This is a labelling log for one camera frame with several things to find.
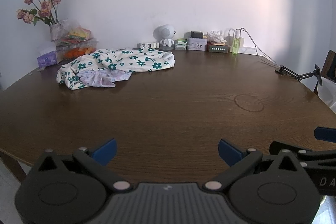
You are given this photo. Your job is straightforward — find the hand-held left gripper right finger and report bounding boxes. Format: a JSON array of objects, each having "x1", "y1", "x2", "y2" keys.
[{"x1": 203, "y1": 138, "x2": 306, "y2": 192}]

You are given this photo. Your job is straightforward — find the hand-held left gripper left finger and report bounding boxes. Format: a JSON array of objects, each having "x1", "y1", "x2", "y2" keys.
[{"x1": 31, "y1": 138, "x2": 132, "y2": 192}]

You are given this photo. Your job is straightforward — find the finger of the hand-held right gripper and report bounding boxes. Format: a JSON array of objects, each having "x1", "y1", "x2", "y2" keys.
[
  {"x1": 269, "y1": 140, "x2": 315, "y2": 169},
  {"x1": 314, "y1": 127, "x2": 336, "y2": 140}
]

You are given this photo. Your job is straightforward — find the white green-flowered garment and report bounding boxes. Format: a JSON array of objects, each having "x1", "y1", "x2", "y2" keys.
[{"x1": 56, "y1": 48, "x2": 175, "y2": 90}]

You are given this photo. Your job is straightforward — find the white cloth on chair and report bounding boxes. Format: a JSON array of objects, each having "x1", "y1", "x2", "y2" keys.
[{"x1": 316, "y1": 76, "x2": 336, "y2": 106}]

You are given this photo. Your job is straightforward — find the dark wooden chair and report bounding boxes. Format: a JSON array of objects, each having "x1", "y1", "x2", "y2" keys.
[{"x1": 312, "y1": 49, "x2": 336, "y2": 106}]

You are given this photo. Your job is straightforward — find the pink floral dress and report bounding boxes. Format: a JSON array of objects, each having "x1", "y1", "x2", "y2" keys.
[{"x1": 79, "y1": 69, "x2": 132, "y2": 88}]

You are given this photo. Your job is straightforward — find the white power strip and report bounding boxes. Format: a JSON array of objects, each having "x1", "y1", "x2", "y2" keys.
[{"x1": 240, "y1": 47, "x2": 263, "y2": 56}]

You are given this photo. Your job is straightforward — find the green spray bottle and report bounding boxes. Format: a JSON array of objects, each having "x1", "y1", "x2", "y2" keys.
[{"x1": 232, "y1": 30, "x2": 240, "y2": 55}]

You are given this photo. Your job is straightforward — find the purple tissue pack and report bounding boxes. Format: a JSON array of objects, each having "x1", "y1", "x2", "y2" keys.
[{"x1": 37, "y1": 51, "x2": 63, "y2": 67}]

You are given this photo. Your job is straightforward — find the printed tin box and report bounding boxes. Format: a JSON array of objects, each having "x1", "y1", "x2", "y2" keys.
[{"x1": 187, "y1": 37, "x2": 208, "y2": 51}]

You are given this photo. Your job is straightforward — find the stack of green boxes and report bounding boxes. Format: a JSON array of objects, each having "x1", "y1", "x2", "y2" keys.
[{"x1": 175, "y1": 38, "x2": 188, "y2": 50}]

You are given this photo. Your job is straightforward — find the patterned flower vase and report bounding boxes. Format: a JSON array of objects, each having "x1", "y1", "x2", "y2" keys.
[{"x1": 49, "y1": 21, "x2": 69, "y2": 42}]

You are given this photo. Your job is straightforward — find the white robot toy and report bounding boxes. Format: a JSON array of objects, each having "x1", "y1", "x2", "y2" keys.
[{"x1": 153, "y1": 25, "x2": 177, "y2": 51}]

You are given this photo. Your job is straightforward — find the pink artificial flowers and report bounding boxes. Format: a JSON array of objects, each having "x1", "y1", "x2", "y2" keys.
[{"x1": 16, "y1": 0, "x2": 62, "y2": 26}]

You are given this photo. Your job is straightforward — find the white cable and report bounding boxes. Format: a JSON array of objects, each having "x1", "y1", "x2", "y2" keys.
[{"x1": 235, "y1": 28, "x2": 277, "y2": 65}]

